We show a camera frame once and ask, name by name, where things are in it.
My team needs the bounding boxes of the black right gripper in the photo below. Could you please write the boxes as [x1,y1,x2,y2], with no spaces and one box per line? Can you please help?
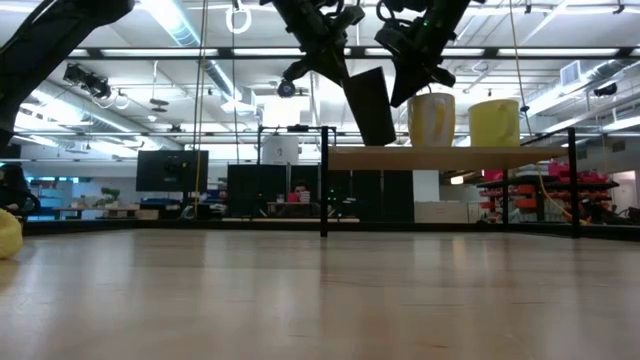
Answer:
[374,0,471,108]

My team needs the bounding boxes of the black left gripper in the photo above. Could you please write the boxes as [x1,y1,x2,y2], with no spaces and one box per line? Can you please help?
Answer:
[259,0,366,87]

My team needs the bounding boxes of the white mug with orange inside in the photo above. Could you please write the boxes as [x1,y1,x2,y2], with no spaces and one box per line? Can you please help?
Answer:
[407,92,457,148]

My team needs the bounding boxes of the tall black cup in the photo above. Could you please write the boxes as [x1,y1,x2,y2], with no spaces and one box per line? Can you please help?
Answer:
[342,66,397,147]

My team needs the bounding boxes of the yellow mug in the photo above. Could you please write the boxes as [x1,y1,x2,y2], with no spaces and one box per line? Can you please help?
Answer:
[467,98,521,148]

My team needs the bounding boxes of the wooden shelf with black posts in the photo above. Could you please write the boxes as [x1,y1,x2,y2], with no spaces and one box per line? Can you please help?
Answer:
[319,124,581,239]

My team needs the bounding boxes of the white box unit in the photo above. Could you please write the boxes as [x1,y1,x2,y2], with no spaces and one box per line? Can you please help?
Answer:
[261,135,300,166]

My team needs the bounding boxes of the white cabinet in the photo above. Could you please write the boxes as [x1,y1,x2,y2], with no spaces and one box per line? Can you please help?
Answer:
[413,169,476,224]

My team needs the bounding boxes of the black room divider panels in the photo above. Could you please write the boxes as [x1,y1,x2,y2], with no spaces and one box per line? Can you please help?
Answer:
[227,164,415,224]

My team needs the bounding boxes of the person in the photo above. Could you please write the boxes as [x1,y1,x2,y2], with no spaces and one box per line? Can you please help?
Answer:
[292,179,314,204]
[0,163,42,216]

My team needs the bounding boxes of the rack with red bins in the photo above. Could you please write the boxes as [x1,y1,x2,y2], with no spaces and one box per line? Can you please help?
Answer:
[477,159,621,224]

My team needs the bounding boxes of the black monitor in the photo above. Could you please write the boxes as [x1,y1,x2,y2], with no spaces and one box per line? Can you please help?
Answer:
[135,149,210,193]

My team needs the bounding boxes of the green potted plant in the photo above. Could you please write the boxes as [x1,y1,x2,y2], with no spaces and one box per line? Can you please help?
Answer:
[96,187,122,209]

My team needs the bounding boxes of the yellow cloth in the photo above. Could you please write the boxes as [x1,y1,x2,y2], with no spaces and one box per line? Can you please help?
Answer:
[0,208,24,260]

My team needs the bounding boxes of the white hanging cable loop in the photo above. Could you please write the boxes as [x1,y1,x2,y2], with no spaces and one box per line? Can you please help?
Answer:
[225,3,250,36]

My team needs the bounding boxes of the black aluminium table frame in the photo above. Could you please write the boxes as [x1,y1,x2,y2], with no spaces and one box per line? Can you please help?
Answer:
[22,218,640,242]

